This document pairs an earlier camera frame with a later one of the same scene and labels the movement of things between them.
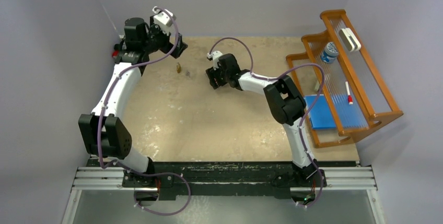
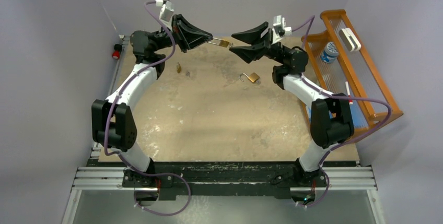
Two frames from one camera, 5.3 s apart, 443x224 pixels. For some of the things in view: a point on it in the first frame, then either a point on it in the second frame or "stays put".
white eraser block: [349, 39] stays put
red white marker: [349, 97] stays put
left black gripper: [168, 48] -> [186, 36]
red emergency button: [115, 54] stays put
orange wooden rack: [342, 96] stays put
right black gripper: [212, 74] -> [249, 53]
